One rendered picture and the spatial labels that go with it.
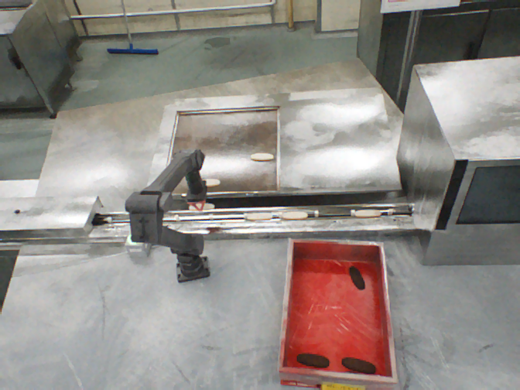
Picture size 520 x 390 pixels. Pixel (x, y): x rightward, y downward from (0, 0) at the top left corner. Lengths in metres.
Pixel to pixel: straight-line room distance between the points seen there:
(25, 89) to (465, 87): 3.58
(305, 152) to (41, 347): 1.21
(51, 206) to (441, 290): 1.51
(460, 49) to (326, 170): 1.77
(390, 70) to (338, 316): 2.16
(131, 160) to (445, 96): 1.41
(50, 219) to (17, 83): 2.55
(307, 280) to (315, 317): 0.14
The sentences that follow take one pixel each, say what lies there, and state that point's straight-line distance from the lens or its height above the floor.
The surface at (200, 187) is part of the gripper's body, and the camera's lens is 1.56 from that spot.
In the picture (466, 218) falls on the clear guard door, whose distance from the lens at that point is 1.46.
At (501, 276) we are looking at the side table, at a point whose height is 0.82.
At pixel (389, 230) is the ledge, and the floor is 0.86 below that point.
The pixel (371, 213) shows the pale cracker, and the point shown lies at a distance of 1.68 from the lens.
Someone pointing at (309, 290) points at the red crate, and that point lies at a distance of 1.49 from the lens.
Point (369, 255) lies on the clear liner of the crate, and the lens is 1.54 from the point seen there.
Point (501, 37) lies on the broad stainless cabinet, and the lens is 3.37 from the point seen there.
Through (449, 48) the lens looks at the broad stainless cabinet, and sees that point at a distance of 3.28.
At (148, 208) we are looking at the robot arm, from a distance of 1.14.
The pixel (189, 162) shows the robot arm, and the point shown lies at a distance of 1.42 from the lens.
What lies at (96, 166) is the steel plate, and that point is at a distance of 2.20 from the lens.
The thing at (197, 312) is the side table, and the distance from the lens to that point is 1.50.
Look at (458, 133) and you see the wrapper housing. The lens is 1.36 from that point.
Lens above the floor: 2.09
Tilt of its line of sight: 44 degrees down
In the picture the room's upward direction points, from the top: 8 degrees counter-clockwise
